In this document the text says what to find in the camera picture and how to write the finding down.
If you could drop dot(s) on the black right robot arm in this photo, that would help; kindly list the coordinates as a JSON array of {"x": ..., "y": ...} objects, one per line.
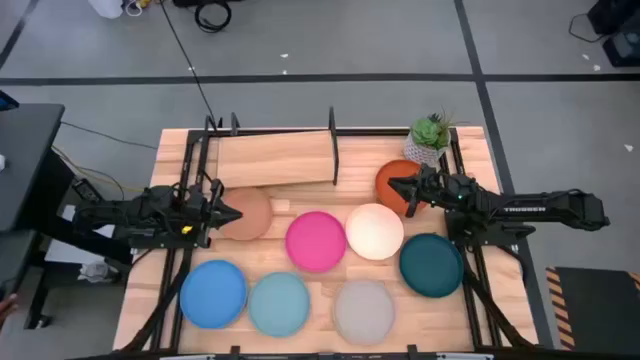
[{"x": 550, "y": 207}]

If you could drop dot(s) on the black box with screen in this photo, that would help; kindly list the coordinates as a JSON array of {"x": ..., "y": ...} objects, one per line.
[{"x": 625, "y": 50}]

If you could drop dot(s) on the black table frame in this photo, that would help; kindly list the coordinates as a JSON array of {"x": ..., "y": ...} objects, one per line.
[{"x": 375, "y": 132}]

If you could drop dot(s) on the light teal plate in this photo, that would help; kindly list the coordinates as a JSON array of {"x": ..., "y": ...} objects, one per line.
[{"x": 279, "y": 305}]

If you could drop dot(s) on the grey plate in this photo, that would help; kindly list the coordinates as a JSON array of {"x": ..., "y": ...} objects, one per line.
[{"x": 363, "y": 313}]

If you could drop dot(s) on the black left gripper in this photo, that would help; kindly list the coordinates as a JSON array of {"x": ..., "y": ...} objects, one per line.
[{"x": 202, "y": 210}]

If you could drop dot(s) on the white container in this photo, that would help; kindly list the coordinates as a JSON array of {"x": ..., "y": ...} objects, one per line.
[{"x": 106, "y": 7}]

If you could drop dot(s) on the black equipment case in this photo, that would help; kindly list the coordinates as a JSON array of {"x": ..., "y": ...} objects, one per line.
[{"x": 615, "y": 15}]

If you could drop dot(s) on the orange-red plate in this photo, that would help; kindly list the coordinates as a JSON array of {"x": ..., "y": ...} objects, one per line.
[{"x": 391, "y": 170}]

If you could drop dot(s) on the pink plate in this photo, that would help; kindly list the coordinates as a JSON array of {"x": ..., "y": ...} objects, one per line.
[{"x": 315, "y": 242}]

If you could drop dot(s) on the black desk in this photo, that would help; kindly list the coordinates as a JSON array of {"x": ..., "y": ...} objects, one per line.
[{"x": 25, "y": 160}]

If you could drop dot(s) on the succulent in patterned white pot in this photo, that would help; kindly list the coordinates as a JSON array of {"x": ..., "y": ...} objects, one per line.
[{"x": 425, "y": 150}]

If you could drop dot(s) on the cream plate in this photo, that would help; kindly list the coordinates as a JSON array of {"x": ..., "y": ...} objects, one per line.
[{"x": 374, "y": 232}]

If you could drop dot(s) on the tan plate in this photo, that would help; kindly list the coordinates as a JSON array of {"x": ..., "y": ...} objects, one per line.
[{"x": 252, "y": 220}]

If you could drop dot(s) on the dark teal plate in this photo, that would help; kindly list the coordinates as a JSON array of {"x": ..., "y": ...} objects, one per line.
[{"x": 431, "y": 266}]

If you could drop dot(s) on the dark blue device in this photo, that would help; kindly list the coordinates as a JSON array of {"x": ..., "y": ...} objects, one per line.
[{"x": 7, "y": 101}]

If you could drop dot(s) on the black mat with hazard stripes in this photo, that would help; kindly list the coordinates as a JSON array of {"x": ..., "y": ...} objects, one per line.
[{"x": 600, "y": 310}]

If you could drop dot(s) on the black power adapter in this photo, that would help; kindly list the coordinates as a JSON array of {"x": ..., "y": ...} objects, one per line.
[{"x": 86, "y": 191}]

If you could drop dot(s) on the person's hand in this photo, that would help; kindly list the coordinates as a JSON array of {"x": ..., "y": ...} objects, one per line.
[{"x": 6, "y": 307}]

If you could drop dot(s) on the blue plate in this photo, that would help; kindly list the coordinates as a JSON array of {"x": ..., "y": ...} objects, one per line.
[{"x": 213, "y": 295}]

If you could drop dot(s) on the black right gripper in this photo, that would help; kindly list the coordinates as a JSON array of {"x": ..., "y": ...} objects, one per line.
[{"x": 445, "y": 190}]

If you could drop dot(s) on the crumpled clear plastic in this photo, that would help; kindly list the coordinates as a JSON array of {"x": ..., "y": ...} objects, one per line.
[{"x": 97, "y": 272}]

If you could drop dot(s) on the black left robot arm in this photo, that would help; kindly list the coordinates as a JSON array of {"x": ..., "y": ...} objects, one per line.
[{"x": 115, "y": 215}]

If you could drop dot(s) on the white paper sheet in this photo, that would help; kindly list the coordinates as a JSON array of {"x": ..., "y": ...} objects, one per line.
[{"x": 70, "y": 256}]

